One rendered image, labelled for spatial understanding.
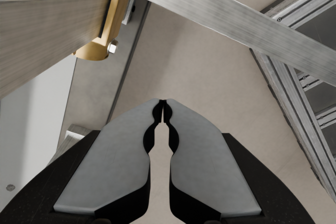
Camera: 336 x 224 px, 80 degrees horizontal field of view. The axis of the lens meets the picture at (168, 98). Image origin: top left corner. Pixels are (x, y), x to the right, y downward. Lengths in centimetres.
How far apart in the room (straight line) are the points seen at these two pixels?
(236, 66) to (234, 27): 94
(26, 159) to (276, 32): 63
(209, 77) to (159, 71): 27
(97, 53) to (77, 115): 22
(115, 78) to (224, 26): 21
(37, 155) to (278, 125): 125
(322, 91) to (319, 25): 30
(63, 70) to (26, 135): 21
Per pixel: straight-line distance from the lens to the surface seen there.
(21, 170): 71
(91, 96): 38
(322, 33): 102
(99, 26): 18
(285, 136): 150
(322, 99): 116
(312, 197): 206
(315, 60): 25
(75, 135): 41
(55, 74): 49
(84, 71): 37
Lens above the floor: 102
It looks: 62 degrees down
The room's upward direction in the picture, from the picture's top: 179 degrees clockwise
